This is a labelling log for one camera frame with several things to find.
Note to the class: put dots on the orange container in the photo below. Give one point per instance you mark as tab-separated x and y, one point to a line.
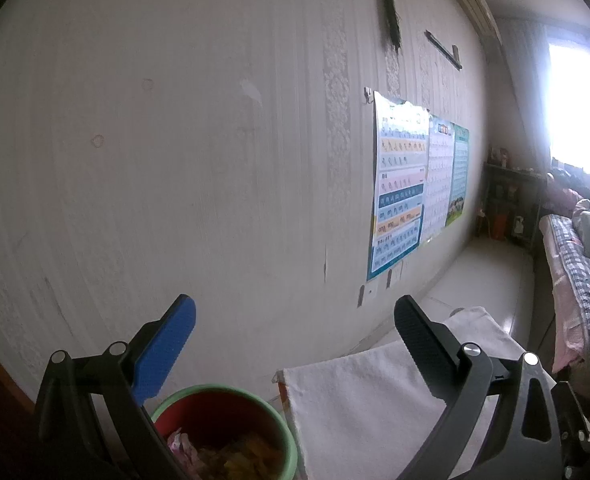
498	226

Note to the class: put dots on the white and pink wall poster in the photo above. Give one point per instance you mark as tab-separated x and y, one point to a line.
439	180

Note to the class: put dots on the green wall poster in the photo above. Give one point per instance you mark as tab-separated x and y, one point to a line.
457	175

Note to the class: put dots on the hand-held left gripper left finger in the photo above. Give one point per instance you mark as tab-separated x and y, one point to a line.
165	350

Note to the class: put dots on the small wall hook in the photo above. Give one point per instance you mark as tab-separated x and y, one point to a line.
370	96

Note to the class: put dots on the white air conditioner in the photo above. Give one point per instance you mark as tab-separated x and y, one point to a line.
475	0

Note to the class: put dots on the green bin with red inside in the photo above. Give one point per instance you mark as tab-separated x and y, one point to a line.
215	410

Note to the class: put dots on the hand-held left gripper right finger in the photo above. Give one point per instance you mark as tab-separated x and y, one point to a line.
425	345

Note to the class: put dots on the pink and white wrapper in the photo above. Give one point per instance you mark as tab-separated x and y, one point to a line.
182	445

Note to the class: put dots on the white table cloth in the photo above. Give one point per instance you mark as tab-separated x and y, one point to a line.
355	400

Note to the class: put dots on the bright window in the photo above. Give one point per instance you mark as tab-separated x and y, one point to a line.
582	110

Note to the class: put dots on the black wall bar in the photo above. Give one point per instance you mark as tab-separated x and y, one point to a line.
442	49

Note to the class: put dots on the dark storage shelf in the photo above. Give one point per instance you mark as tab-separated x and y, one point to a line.
510	185

